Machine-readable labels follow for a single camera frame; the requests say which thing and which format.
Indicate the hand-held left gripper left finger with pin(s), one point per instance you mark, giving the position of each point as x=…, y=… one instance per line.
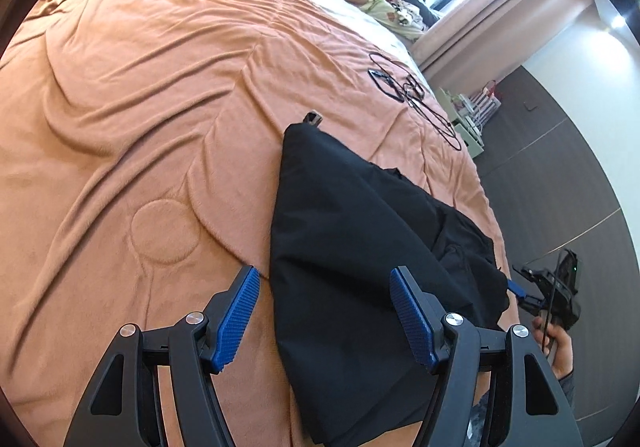
x=235, y=322

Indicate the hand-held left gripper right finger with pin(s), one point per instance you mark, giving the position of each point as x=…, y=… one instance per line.
x=410, y=317

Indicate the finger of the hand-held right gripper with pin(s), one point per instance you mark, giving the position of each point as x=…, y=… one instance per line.
x=536, y=277
x=532, y=304

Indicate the black pants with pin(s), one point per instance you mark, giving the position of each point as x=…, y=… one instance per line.
x=340, y=252

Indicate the person's right hand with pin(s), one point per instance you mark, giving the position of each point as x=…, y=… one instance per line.
x=560, y=352

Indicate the dark grey wardrobe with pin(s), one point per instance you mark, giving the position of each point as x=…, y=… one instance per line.
x=575, y=167

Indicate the white storage rack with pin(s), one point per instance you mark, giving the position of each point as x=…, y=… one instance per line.
x=470, y=124

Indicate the orange blanket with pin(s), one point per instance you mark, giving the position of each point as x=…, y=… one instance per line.
x=125, y=127

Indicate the black rectangular device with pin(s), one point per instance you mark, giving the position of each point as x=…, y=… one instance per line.
x=385, y=84

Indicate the pink curtain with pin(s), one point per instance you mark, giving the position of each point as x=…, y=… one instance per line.
x=500, y=22

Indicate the ceiling light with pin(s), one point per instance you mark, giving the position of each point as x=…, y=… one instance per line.
x=620, y=22

